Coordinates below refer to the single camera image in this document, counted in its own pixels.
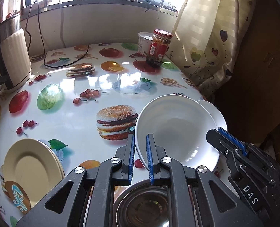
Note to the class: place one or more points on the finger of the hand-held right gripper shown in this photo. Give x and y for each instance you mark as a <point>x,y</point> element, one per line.
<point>221,144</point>
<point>233,139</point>

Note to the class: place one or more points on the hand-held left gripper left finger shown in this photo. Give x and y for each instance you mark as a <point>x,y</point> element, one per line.
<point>131,160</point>

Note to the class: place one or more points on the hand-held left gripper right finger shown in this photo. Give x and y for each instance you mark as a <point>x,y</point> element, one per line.
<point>150,163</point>

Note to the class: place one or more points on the white blue-striped ceramic bowl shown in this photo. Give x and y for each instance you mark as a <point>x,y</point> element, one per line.
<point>217,115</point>
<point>178,132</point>

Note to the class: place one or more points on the stainless steel bowl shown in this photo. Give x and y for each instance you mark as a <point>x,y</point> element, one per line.
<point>142,205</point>

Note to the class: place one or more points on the cream yellow plate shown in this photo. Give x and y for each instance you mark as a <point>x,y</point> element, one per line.
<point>28,163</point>
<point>62,167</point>

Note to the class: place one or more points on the fruit-print tablecloth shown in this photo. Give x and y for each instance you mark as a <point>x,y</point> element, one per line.
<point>71,123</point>

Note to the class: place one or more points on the brown wooden cabinet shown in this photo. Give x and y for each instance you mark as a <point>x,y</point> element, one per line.
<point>260,63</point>

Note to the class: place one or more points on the red-lidded glass jar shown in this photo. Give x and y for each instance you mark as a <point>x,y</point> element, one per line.
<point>157,49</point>

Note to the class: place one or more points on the cream heart-print curtain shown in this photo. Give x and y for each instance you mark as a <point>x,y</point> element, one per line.
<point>201,28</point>

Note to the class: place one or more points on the white plastic tub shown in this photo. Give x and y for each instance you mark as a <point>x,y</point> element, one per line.
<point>143,43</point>

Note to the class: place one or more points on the black binder clip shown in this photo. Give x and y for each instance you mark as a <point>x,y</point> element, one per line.
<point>170,6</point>

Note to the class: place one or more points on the white electric kettle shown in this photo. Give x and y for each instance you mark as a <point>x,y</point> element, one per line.
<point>14,56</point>

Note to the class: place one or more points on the black window latch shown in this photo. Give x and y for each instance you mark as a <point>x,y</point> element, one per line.
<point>148,3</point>

